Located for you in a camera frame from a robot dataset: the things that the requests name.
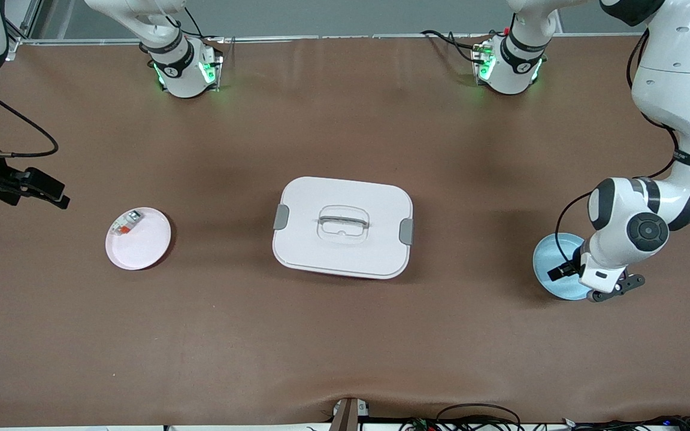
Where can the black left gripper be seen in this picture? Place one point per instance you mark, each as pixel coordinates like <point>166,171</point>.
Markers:
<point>562,270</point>

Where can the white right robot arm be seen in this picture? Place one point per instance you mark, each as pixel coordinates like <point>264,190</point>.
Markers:
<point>177,72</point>

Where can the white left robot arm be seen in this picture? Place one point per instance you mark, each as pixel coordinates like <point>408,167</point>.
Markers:
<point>674,84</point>

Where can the light blue round plate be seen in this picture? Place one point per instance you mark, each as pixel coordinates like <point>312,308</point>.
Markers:
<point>551,281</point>

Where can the small clear packet red label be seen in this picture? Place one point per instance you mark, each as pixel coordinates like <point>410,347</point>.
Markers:
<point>126,223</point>

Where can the pink round plate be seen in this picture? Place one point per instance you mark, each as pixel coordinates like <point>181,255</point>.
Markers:
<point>141,248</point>

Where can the white lidded box grey latches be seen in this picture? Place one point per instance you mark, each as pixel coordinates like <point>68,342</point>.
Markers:
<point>345,257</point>

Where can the aluminium frame extrusion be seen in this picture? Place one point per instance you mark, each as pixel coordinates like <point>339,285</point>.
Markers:
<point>29,24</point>

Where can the brown and silver mount post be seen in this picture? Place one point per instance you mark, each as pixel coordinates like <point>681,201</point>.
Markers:
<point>348,416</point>

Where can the silver table edge rail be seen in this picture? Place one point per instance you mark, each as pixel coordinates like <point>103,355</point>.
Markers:
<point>351,38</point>

